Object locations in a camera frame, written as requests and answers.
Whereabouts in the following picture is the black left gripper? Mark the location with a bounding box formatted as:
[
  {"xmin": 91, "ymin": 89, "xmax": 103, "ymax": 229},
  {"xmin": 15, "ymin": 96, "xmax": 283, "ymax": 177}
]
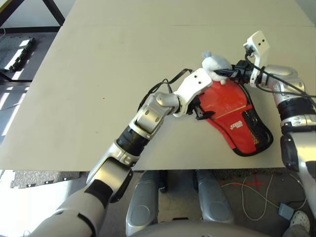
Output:
[{"xmin": 188, "ymin": 98, "xmax": 214, "ymax": 121}]

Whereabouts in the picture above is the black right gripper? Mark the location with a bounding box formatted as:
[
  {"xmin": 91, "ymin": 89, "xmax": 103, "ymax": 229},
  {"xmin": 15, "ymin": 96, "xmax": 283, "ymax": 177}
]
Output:
[{"xmin": 213, "ymin": 60, "xmax": 255, "ymax": 83}]

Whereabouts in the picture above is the white and grey plush toy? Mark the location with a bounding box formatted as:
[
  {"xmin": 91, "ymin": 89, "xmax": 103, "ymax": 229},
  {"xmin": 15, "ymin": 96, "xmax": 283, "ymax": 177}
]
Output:
[{"xmin": 201, "ymin": 51, "xmax": 233, "ymax": 85}]

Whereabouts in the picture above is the red and black paddle case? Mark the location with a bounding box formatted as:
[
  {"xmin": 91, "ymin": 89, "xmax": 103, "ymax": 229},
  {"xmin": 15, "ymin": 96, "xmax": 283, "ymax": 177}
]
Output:
[{"xmin": 197, "ymin": 80, "xmax": 274, "ymax": 158}]

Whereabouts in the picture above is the dark grey floor mat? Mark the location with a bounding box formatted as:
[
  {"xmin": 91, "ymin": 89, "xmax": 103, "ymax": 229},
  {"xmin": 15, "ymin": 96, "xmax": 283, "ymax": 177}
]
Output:
[{"xmin": 207, "ymin": 167, "xmax": 284, "ymax": 182}]

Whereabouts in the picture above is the grey robot right leg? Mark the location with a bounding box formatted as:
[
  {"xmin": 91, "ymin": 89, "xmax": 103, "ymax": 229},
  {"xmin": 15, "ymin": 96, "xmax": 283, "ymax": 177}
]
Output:
[{"xmin": 195, "ymin": 169, "xmax": 235, "ymax": 224}]

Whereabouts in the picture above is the grey robot leg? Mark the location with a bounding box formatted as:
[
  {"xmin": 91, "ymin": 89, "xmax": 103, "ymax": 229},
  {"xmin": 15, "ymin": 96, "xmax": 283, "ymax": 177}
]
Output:
[
  {"xmin": 195, "ymin": 169, "xmax": 235, "ymax": 224},
  {"xmin": 125, "ymin": 170, "xmax": 168, "ymax": 237}
]

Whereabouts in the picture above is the red tape cross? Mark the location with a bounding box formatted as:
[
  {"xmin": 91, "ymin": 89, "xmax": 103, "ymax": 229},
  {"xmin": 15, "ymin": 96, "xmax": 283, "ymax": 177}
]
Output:
[{"xmin": 221, "ymin": 174, "xmax": 265, "ymax": 192}]

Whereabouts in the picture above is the grey robot left leg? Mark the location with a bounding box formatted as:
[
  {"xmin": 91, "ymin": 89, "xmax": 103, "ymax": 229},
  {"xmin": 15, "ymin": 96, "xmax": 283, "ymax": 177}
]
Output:
[{"xmin": 125, "ymin": 170, "xmax": 168, "ymax": 237}]

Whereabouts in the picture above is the grey robot torso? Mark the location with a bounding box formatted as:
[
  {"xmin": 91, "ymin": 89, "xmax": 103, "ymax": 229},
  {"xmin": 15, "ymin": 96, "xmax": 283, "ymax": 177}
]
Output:
[{"xmin": 128, "ymin": 220, "xmax": 262, "ymax": 237}]

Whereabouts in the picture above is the grey foot pedal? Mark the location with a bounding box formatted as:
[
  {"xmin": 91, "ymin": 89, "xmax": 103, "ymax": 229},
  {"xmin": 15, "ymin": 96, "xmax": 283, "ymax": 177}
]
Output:
[{"xmin": 278, "ymin": 202, "xmax": 296, "ymax": 219}]

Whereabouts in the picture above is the white perforated clog shoe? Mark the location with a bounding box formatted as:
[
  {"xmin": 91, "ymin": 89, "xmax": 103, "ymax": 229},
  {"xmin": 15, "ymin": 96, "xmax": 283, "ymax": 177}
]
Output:
[{"xmin": 290, "ymin": 210, "xmax": 311, "ymax": 233}]

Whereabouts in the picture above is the olive trouser leg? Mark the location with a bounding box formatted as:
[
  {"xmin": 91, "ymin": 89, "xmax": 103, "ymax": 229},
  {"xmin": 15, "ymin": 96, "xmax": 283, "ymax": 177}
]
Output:
[{"xmin": 282, "ymin": 223, "xmax": 309, "ymax": 237}]

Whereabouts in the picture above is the speckled grey foam mat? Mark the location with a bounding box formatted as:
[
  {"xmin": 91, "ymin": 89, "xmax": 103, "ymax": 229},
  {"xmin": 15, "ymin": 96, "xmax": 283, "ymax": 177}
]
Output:
[{"xmin": 11, "ymin": 170, "xmax": 82, "ymax": 190}]

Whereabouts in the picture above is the dark flat floor equipment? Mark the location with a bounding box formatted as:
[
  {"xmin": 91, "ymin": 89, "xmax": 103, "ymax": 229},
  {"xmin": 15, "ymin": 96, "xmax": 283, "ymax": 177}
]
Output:
[{"xmin": 0, "ymin": 36, "xmax": 35, "ymax": 72}]

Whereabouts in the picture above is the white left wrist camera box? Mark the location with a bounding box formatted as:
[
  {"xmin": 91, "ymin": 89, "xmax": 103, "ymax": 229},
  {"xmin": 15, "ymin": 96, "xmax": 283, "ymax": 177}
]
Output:
[{"xmin": 174, "ymin": 68, "xmax": 213, "ymax": 118}]

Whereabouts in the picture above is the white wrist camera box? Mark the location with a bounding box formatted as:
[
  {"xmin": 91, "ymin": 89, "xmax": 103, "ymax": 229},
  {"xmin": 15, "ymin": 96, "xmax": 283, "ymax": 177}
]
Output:
[
  {"xmin": 243, "ymin": 31, "xmax": 270, "ymax": 87},
  {"xmin": 174, "ymin": 68, "xmax": 213, "ymax": 118}
]

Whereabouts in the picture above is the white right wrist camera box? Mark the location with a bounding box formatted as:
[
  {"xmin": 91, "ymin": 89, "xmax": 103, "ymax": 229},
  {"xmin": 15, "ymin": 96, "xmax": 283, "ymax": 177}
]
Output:
[{"xmin": 243, "ymin": 31, "xmax": 270, "ymax": 87}]

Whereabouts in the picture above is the black flat ribbon cable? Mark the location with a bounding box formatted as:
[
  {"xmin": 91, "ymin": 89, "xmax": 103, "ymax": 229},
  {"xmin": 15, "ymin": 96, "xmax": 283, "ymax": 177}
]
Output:
[{"xmin": 161, "ymin": 68, "xmax": 195, "ymax": 86}]

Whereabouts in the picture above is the thin black left wrist cable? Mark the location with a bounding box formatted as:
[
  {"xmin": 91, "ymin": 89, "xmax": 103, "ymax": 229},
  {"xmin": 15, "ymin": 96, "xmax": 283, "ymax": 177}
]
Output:
[{"xmin": 138, "ymin": 79, "xmax": 173, "ymax": 109}]

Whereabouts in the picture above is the white floor cable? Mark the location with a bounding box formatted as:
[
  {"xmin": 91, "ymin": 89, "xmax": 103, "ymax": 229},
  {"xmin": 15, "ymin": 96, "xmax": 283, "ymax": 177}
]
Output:
[{"xmin": 221, "ymin": 170, "xmax": 308, "ymax": 220}]

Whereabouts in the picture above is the black metal frame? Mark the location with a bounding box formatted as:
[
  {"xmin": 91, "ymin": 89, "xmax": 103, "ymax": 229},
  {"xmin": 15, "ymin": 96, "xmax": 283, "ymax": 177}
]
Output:
[{"xmin": 0, "ymin": 0, "xmax": 66, "ymax": 34}]

